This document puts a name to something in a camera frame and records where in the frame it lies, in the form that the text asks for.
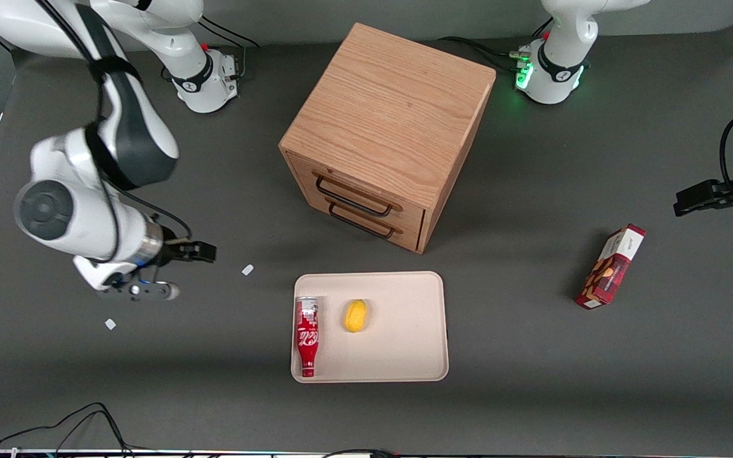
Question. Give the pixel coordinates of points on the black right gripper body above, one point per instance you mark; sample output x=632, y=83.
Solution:
x=171, y=253

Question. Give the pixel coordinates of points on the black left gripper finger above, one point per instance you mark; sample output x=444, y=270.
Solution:
x=718, y=192
x=690, y=201

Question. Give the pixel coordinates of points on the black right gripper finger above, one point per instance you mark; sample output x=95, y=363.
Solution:
x=205, y=252
x=185, y=249

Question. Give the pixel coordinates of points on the red coke bottle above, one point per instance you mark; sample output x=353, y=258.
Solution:
x=307, y=337

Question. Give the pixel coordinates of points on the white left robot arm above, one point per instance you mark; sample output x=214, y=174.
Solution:
x=557, y=63

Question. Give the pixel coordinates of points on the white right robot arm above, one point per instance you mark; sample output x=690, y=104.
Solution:
x=80, y=216

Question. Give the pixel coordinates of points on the beige plastic tray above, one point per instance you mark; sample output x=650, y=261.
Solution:
x=398, y=346

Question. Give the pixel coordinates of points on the red plaid cookie box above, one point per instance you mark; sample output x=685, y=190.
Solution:
x=608, y=270

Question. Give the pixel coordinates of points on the yellow lemon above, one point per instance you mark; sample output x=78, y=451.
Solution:
x=355, y=315

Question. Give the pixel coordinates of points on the wooden drawer cabinet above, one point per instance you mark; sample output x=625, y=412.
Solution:
x=392, y=108

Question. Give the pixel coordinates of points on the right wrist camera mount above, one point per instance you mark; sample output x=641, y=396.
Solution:
x=147, y=291

